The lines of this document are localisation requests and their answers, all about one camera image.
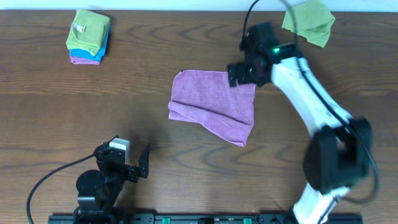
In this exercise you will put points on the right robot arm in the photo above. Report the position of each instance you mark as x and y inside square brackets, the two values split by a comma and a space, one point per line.
[339, 154]

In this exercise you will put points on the purple microfiber cloth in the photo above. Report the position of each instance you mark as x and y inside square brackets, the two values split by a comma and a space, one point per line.
[206, 98]

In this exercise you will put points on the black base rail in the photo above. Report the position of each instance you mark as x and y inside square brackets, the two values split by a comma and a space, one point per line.
[149, 218]

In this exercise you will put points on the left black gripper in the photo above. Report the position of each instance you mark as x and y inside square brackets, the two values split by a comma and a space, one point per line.
[130, 170]

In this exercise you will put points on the folded purple cloth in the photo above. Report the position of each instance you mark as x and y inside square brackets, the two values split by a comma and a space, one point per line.
[83, 60]

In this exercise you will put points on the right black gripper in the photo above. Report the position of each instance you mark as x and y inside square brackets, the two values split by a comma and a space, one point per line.
[236, 73]

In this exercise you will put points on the folded green cloth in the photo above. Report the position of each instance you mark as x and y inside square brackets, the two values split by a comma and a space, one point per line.
[87, 31]

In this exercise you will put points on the folded blue cloth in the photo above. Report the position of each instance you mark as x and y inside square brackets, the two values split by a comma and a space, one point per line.
[86, 55]

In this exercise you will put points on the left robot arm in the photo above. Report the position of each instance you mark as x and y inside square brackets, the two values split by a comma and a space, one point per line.
[98, 190]

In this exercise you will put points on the crumpled green cloth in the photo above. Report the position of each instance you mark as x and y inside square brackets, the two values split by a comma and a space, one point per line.
[314, 21]

